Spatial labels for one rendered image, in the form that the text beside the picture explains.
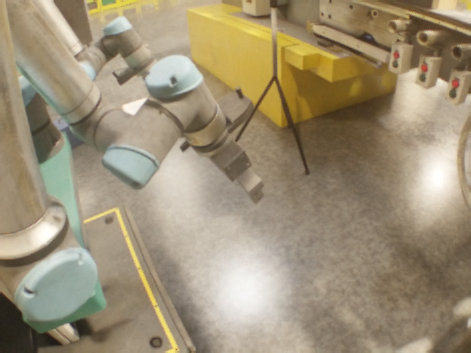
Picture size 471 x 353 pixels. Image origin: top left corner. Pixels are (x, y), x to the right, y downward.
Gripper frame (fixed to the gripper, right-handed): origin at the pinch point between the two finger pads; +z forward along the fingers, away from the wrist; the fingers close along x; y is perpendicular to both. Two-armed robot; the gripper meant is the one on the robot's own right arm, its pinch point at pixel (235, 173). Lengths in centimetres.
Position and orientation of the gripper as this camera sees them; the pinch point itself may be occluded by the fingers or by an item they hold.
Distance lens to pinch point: 69.0
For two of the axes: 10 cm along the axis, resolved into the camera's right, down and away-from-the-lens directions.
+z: 3.1, 4.6, 8.3
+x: 5.9, 5.9, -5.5
